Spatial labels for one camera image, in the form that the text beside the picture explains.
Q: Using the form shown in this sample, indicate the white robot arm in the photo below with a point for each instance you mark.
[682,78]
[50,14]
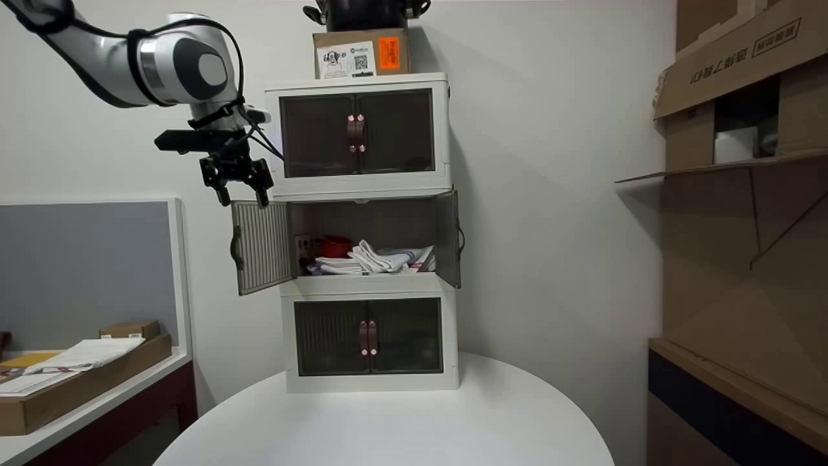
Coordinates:
[105,61]

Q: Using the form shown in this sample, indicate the translucent grey cabinet door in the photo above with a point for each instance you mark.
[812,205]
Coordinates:
[449,243]
[263,250]

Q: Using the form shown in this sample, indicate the printed long cardboard box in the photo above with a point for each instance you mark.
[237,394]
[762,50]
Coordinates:
[741,56]

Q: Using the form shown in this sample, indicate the large brown cardboard box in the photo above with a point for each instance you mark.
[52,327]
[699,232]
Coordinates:
[750,261]

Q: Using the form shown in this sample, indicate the small labelled cardboard box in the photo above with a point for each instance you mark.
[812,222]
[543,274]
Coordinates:
[358,56]

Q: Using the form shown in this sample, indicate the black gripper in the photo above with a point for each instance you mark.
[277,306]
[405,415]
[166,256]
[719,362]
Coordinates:
[232,160]

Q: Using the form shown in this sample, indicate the flat open cardboard box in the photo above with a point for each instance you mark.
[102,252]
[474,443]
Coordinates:
[78,385]

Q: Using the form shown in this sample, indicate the black cooking pot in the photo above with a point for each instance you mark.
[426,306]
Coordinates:
[366,14]

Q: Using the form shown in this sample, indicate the cardboard box with dark band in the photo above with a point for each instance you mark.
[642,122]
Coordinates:
[732,415]

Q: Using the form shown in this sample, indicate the white folded cloth pile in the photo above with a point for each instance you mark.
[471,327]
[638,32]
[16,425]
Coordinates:
[371,261]

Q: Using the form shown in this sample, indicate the white-topped side desk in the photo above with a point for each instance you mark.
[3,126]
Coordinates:
[111,423]

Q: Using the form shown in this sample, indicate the grey partition panel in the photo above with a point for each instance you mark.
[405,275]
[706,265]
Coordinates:
[85,274]

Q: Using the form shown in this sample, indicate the white object inside carton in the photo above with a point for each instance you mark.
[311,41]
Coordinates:
[735,147]

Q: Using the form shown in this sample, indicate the white three-tier cabinet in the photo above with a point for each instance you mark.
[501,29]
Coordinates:
[366,191]

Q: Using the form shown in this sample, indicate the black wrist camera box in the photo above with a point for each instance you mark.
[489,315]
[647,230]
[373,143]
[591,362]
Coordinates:
[181,140]

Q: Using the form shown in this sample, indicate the white printed paper sheet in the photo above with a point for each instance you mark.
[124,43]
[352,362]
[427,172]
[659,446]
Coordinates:
[74,359]

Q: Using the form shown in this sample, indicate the red cloth item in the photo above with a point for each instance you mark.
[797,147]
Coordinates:
[326,247]

